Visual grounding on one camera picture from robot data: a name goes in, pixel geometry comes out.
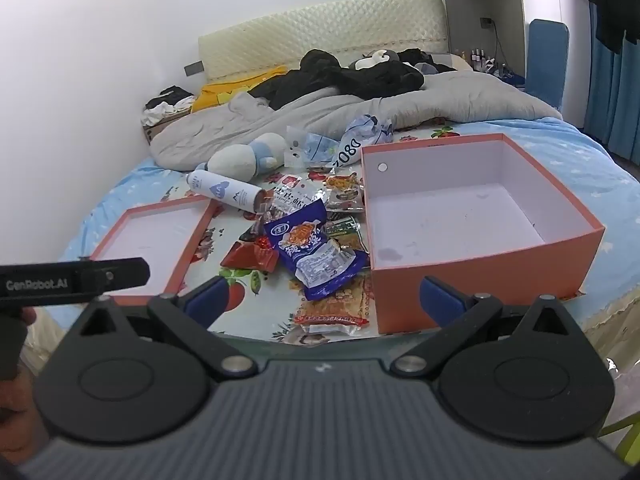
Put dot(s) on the blue kimchi snack bag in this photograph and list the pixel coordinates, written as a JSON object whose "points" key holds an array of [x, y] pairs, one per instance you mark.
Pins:
{"points": [[317, 261]]}

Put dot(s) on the green snack packet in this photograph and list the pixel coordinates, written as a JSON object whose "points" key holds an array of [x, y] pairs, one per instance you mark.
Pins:
{"points": [[346, 232]]}

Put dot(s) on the white clear snack bag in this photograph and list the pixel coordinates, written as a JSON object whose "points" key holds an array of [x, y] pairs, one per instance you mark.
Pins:
{"points": [[287, 194]]}

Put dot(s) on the person's left hand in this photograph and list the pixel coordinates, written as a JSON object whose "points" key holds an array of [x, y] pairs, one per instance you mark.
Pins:
{"points": [[22, 433]]}

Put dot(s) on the white blue plush toy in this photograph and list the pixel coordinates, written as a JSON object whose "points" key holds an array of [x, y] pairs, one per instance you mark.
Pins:
{"points": [[243, 162]]}

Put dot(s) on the yellow clear snack packet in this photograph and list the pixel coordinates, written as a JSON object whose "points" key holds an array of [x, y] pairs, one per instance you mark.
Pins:
{"points": [[343, 193]]}

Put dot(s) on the red snack packet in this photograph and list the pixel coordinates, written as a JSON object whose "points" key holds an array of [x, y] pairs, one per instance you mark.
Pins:
{"points": [[257, 254]]}

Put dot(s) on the pink box lid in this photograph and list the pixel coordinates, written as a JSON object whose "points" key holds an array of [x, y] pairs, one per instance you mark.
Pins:
{"points": [[166, 235]]}

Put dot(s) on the cardboard box with clothes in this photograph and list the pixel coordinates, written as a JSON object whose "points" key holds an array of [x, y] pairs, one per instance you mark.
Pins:
{"points": [[169, 105]]}

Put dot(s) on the yellow pillow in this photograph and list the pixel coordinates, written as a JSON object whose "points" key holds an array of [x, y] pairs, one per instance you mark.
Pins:
{"points": [[218, 93]]}

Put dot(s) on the pink cardboard box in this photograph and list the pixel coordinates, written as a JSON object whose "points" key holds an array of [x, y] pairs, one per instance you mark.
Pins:
{"points": [[478, 213]]}

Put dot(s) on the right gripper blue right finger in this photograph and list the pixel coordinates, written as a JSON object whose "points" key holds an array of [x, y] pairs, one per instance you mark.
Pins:
{"points": [[444, 304]]}

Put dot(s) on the white spray bottle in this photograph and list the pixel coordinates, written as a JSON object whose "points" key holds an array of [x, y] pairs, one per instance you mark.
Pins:
{"points": [[226, 190]]}

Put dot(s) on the cream padded headboard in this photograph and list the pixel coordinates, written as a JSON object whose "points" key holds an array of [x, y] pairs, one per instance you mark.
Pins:
{"points": [[345, 29]]}

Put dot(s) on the black clothes pile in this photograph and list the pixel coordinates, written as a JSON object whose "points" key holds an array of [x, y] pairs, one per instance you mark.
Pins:
{"points": [[320, 69]]}

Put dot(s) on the grey quilt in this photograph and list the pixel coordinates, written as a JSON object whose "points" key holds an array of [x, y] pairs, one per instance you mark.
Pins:
{"points": [[455, 96]]}

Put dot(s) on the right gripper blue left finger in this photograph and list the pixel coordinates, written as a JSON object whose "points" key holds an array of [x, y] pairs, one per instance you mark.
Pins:
{"points": [[203, 304]]}

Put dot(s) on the crumpled white blue bag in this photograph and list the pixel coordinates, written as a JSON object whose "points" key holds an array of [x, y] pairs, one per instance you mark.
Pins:
{"points": [[365, 130]]}

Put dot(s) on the orange spicy strip packet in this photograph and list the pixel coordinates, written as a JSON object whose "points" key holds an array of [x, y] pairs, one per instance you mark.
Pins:
{"points": [[347, 310]]}

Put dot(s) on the clear light blue bag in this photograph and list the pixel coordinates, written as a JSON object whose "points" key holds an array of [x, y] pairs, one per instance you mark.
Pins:
{"points": [[309, 150]]}

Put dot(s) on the blue curtain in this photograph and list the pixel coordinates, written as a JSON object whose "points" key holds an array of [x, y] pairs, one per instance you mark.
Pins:
{"points": [[612, 114]]}

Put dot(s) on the blue chair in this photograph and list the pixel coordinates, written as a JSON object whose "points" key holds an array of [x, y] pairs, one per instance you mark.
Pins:
{"points": [[546, 62]]}

